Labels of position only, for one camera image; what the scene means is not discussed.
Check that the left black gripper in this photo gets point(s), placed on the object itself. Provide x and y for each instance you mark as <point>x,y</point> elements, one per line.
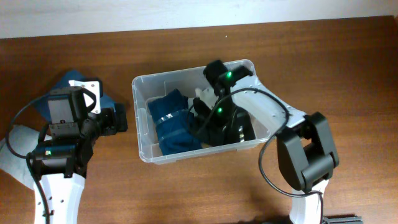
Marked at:
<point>112,126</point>

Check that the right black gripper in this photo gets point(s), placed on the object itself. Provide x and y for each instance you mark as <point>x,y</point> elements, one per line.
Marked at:
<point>220,122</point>

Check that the black garment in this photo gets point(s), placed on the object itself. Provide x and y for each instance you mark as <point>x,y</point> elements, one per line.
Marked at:
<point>242,123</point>

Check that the dark teal garment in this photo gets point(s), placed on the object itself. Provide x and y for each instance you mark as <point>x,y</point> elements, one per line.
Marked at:
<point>171,117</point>

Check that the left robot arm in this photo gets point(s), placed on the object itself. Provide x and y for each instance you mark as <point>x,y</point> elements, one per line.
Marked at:
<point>58,164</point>

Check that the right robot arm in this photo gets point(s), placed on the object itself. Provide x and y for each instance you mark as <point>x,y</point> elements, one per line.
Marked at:
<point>306,151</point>

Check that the clear plastic storage bin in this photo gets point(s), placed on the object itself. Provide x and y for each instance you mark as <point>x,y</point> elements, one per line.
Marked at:
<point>147,88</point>

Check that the folded light grey jeans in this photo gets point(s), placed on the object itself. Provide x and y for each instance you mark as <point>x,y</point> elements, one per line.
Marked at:
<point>23,140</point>

